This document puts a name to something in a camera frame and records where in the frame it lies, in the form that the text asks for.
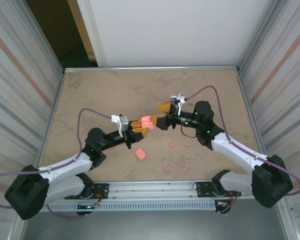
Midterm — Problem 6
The pink earbud charging case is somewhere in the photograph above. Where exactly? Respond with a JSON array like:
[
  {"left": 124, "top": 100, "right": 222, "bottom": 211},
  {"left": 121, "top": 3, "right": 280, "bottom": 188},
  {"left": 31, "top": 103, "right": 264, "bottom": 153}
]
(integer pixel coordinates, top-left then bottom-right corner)
[
  {"left": 140, "top": 115, "right": 156, "bottom": 131},
  {"left": 134, "top": 147, "right": 147, "bottom": 160}
]

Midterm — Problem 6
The aluminium frame bar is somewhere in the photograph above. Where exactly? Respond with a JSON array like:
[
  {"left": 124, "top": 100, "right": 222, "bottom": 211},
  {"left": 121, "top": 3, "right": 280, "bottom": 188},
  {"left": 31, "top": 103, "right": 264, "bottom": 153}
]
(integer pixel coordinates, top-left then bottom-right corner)
[
  {"left": 12, "top": 71, "right": 66, "bottom": 240},
  {"left": 63, "top": 65, "right": 242, "bottom": 74},
  {"left": 236, "top": 69, "right": 295, "bottom": 240}
]

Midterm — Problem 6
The slotted grey cable duct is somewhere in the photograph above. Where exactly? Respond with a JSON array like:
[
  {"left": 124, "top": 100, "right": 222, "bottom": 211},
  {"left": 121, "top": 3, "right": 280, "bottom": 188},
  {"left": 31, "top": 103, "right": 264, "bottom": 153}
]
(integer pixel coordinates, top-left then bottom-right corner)
[{"left": 46, "top": 200, "right": 217, "bottom": 213}]

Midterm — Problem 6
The aluminium frame post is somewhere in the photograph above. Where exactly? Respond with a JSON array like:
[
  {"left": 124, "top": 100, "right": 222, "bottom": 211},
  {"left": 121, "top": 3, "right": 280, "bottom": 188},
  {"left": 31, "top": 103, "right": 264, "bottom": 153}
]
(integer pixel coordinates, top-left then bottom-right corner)
[
  {"left": 236, "top": 0, "right": 285, "bottom": 73},
  {"left": 21, "top": 0, "right": 66, "bottom": 73}
]

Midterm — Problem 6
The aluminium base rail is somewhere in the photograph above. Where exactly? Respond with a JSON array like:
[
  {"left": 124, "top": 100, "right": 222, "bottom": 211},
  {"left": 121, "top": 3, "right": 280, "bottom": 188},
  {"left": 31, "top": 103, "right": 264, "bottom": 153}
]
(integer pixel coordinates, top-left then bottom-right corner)
[{"left": 63, "top": 181, "right": 243, "bottom": 200}]

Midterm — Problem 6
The black mounting plate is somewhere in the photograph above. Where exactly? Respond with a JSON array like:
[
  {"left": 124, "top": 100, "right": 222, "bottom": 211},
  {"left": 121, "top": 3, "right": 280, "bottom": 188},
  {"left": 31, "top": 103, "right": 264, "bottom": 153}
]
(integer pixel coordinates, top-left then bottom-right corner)
[
  {"left": 89, "top": 183, "right": 110, "bottom": 200},
  {"left": 195, "top": 181, "right": 216, "bottom": 198}
]

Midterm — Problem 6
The thin black cable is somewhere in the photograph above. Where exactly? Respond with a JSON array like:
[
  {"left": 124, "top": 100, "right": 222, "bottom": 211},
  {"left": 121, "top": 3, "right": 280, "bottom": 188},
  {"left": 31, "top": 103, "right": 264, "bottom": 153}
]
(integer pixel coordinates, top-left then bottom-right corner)
[{"left": 180, "top": 124, "right": 198, "bottom": 139}]

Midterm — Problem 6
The beige door frame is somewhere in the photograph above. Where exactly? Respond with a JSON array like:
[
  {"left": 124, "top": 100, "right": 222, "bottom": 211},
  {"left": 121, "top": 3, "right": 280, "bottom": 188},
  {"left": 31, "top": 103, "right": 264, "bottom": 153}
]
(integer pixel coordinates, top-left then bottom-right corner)
[{"left": 66, "top": 0, "right": 102, "bottom": 67}]

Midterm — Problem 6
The grey metal plate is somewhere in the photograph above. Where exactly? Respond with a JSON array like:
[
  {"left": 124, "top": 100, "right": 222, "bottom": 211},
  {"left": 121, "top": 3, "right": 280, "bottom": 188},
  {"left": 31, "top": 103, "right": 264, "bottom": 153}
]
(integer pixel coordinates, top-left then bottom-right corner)
[{"left": 19, "top": 197, "right": 291, "bottom": 240}]

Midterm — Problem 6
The red orange wire bundle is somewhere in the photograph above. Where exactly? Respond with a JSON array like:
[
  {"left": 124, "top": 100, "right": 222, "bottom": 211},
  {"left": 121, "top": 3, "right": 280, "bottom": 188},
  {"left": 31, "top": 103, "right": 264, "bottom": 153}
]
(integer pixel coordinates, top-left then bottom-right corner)
[
  {"left": 92, "top": 189, "right": 103, "bottom": 209},
  {"left": 216, "top": 191, "right": 238, "bottom": 215}
]

